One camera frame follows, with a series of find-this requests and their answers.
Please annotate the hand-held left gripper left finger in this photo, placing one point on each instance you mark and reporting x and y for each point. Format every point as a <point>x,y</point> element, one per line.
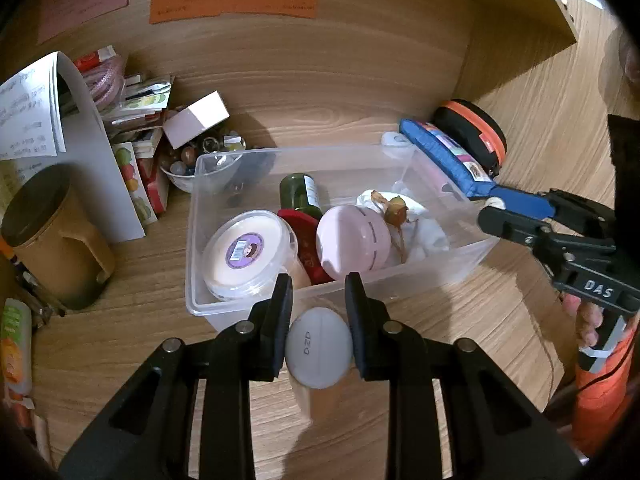
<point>280,332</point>

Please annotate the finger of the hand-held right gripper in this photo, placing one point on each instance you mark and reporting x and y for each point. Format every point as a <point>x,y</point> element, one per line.
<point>520,202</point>
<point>505,222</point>

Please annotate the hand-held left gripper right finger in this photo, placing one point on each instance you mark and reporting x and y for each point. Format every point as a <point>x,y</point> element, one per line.
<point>357,332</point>

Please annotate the white oval case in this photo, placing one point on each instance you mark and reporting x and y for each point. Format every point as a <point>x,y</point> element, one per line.
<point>320,355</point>

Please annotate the clear plastic storage bin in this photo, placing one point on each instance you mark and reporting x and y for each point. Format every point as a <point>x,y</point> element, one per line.
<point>225,308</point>

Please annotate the cream jar with red lid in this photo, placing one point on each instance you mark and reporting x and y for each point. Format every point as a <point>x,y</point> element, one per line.
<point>245,255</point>

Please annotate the pink round container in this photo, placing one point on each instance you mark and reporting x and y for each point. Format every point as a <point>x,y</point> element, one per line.
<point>350,240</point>

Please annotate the dark green bottle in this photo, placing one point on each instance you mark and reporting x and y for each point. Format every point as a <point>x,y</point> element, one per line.
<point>297,192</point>

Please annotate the wooden desktop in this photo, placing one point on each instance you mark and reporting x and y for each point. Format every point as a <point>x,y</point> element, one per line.
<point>450,320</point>

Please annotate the person's right hand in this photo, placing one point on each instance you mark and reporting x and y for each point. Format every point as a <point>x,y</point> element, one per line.
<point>587,322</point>

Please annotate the black and orange round case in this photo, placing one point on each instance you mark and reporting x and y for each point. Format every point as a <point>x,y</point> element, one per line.
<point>470,120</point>

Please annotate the blue zip pouch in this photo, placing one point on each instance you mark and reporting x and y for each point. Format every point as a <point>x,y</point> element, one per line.
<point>430,145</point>

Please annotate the small white round container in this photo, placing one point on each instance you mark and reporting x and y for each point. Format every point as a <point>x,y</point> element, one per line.
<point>395,140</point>

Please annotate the glass bowl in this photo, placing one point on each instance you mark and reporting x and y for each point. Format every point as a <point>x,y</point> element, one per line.
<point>185,180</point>

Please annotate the red fruit print box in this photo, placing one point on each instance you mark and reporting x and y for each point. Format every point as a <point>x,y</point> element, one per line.
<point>155,185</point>

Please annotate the white fruit print box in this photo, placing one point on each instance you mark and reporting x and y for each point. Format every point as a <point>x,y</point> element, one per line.
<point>132,180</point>

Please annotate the brown mug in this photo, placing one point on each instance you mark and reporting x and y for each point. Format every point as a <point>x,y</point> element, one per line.
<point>50,255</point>

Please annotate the white paper stand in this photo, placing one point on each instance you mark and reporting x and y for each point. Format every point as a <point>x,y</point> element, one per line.
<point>95,160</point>

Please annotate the green and orange tube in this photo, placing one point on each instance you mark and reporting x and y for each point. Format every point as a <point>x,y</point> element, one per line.
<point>15,340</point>

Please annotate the pile of small packets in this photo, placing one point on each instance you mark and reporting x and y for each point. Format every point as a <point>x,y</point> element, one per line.
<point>145,100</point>

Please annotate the handwritten paper sheets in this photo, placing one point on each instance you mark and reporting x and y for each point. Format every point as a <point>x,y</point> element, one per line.
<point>25,110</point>

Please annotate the pink sticky note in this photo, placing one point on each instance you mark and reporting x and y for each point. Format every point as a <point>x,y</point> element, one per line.
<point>85,0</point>

